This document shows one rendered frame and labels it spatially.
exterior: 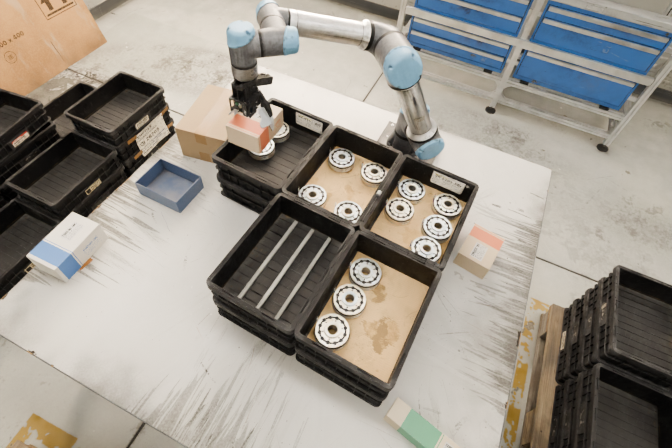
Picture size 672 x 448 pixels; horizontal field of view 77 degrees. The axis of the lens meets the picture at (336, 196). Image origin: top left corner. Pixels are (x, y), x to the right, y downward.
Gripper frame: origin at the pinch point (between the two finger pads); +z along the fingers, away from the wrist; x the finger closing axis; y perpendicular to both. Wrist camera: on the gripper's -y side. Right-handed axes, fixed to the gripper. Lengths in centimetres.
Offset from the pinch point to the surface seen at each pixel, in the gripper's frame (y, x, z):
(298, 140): -23.0, 3.7, 27.1
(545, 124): -201, 118, 111
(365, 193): -10.3, 39.1, 26.9
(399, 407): 52, 77, 34
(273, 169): -4.3, 2.7, 27.0
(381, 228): 2, 50, 27
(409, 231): -2, 60, 27
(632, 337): -20, 155, 61
